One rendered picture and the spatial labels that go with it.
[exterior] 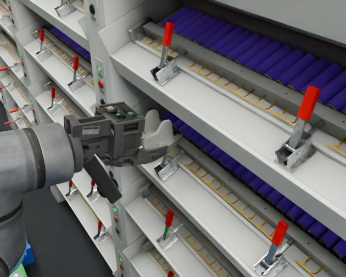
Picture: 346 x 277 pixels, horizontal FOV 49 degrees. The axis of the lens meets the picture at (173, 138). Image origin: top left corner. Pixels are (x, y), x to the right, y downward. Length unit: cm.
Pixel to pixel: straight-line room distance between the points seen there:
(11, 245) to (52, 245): 105
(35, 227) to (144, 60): 118
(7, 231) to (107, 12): 40
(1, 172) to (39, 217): 125
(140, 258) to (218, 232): 49
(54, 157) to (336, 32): 38
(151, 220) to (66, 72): 50
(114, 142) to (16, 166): 14
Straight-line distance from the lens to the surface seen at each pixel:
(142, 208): 94
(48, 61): 127
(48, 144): 55
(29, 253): 158
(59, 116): 135
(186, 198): 68
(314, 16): 38
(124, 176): 91
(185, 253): 85
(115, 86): 78
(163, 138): 65
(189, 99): 57
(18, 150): 54
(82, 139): 58
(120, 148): 60
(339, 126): 46
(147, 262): 109
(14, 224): 60
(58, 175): 56
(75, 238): 165
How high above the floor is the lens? 120
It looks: 34 degrees down
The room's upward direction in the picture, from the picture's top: straight up
